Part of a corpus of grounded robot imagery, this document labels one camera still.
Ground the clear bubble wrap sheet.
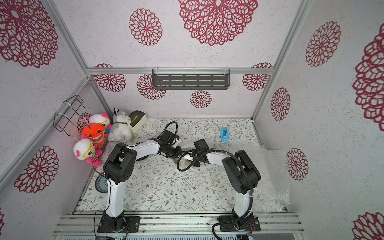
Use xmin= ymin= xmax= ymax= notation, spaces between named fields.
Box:
xmin=167 ymin=139 xmax=291 ymax=211

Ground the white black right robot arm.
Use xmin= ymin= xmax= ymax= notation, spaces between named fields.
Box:
xmin=176 ymin=148 xmax=261 ymax=219

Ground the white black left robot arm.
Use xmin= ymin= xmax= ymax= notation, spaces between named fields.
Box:
xmin=103 ymin=140 xmax=182 ymax=218

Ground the black dinner plate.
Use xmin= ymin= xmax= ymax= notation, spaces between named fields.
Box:
xmin=136 ymin=154 xmax=150 ymax=161

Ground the floral table mat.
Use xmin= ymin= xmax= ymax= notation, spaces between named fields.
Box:
xmin=78 ymin=117 xmax=286 ymax=213

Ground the blue tape dispenser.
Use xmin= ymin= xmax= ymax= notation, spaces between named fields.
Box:
xmin=221 ymin=128 xmax=229 ymax=142

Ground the grey white husky plush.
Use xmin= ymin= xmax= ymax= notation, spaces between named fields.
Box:
xmin=108 ymin=108 xmax=133 ymax=143

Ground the white pink plush toy top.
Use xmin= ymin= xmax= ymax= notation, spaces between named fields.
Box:
xmin=87 ymin=113 xmax=112 ymax=129

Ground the blue patterned green plate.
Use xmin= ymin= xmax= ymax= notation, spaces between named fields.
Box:
xmin=95 ymin=174 xmax=108 ymax=193

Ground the orange red plush toy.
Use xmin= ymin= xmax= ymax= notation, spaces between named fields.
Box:
xmin=81 ymin=123 xmax=107 ymax=146

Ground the white plush with yellow glasses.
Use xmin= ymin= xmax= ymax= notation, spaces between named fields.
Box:
xmin=73 ymin=139 xmax=103 ymax=167

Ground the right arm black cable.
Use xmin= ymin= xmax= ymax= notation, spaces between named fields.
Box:
xmin=176 ymin=148 xmax=256 ymax=240

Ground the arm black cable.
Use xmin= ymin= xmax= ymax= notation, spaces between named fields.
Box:
xmin=89 ymin=140 xmax=133 ymax=181
xmin=176 ymin=148 xmax=256 ymax=240

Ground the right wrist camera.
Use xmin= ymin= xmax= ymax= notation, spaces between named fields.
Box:
xmin=194 ymin=139 xmax=210 ymax=154

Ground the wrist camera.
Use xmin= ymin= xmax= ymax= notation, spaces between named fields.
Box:
xmin=157 ymin=121 xmax=180 ymax=147
xmin=194 ymin=139 xmax=210 ymax=154

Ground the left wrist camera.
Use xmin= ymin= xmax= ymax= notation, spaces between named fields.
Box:
xmin=157 ymin=121 xmax=180 ymax=147

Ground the grey wall shelf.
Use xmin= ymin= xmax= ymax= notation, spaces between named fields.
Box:
xmin=152 ymin=69 xmax=231 ymax=90

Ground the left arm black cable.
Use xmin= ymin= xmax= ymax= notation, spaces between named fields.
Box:
xmin=89 ymin=140 xmax=133 ymax=181

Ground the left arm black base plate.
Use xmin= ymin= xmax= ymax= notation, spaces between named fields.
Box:
xmin=97 ymin=211 xmax=141 ymax=233

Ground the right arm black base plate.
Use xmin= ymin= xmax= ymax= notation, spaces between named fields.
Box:
xmin=217 ymin=211 xmax=261 ymax=232

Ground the black wire basket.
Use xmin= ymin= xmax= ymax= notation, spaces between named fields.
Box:
xmin=53 ymin=95 xmax=91 ymax=138

